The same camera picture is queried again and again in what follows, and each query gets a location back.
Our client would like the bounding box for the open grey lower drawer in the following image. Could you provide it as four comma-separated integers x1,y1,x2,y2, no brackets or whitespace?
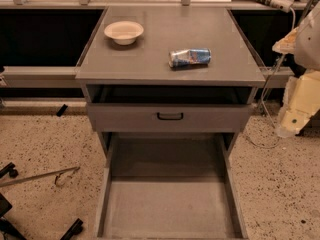
93,134,249,240

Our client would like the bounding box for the grey drawer cabinet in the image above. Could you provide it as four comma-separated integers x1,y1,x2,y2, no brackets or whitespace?
76,5,264,150

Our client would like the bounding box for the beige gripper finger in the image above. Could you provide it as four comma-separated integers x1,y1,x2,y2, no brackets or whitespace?
275,70,320,138
272,28,298,54

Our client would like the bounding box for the grey top drawer front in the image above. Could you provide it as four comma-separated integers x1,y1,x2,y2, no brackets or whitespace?
87,103,251,133

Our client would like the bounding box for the white paper bowl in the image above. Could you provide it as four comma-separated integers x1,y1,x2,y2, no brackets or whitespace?
104,21,144,45

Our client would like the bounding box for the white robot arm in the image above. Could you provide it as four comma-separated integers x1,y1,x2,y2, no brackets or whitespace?
272,2,320,138

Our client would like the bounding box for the grey horizontal frame rail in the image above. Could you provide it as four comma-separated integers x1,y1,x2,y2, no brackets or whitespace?
1,66,80,88

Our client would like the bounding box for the black drawer handle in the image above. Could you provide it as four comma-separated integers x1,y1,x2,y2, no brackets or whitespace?
157,112,184,121

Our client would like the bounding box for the metal rod on floor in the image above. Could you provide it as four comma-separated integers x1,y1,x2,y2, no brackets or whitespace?
0,166,80,188

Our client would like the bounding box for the small black floor bracket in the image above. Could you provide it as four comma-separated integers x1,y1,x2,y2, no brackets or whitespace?
56,104,68,117

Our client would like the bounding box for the black clamp on floor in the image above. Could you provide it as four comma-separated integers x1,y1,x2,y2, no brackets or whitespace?
0,162,18,178

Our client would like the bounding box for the white cable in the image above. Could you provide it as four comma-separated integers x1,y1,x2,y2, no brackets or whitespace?
244,7,297,150

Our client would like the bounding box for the black stand foot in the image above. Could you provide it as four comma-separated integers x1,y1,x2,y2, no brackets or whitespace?
60,219,83,240

